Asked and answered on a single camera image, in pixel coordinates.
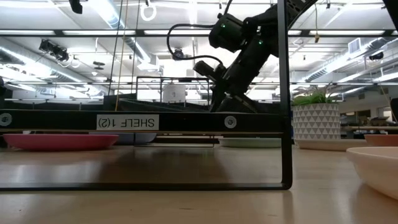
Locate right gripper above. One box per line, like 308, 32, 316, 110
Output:
210, 46, 279, 113

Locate teal plate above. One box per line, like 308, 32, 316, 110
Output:
217, 138, 282, 149

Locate light blue bowl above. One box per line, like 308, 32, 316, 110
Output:
89, 133, 157, 146

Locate beige plate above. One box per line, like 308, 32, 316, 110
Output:
295, 138, 369, 152

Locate pink plate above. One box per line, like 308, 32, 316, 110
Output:
2, 133, 119, 152

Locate terracotta plate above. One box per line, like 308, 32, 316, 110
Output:
364, 134, 398, 147

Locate cream plate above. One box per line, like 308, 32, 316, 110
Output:
346, 146, 398, 200

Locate black metal wooden shelf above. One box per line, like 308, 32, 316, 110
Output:
0, 0, 293, 191

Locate white shelf label sticker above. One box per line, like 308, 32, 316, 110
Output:
96, 114, 160, 131

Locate black ceiling spotlight cluster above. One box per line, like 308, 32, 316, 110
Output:
39, 39, 70, 62

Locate black ceiling light track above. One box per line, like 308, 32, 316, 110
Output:
0, 29, 398, 38

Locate succulent in white patterned pot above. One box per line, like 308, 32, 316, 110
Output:
292, 83, 341, 141

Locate white ceiling air vent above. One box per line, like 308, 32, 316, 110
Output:
348, 37, 362, 54

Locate wooden background table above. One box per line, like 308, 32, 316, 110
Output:
341, 125, 398, 132

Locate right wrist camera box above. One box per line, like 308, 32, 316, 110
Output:
192, 60, 226, 83

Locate black hanging cable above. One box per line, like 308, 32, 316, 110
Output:
131, 0, 141, 95
108, 0, 124, 96

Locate black aluminium table frame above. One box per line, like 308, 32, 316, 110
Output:
155, 132, 368, 144

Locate silver ceiling air duct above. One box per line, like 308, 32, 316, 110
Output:
0, 37, 91, 83
96, 0, 152, 63

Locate white looped ceiling cable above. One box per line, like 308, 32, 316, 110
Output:
139, 2, 158, 22

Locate hanging pendant cord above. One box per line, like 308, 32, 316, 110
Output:
313, 2, 320, 44

